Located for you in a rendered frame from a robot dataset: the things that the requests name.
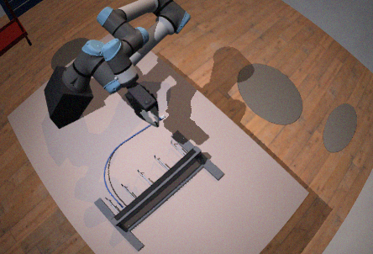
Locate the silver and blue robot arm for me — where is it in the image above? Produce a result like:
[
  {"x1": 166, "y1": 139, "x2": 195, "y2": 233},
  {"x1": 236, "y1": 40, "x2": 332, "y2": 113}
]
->
[{"x1": 62, "y1": 0, "x2": 190, "y2": 112}]

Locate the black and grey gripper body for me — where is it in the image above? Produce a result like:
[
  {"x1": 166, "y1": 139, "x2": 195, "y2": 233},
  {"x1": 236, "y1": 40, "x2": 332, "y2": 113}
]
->
[{"x1": 120, "y1": 74, "x2": 150, "y2": 109}]

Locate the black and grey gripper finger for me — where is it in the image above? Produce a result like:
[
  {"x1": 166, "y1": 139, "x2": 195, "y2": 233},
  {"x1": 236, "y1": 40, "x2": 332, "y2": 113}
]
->
[
  {"x1": 150, "y1": 93, "x2": 160, "y2": 127},
  {"x1": 133, "y1": 107, "x2": 158, "y2": 128}
]

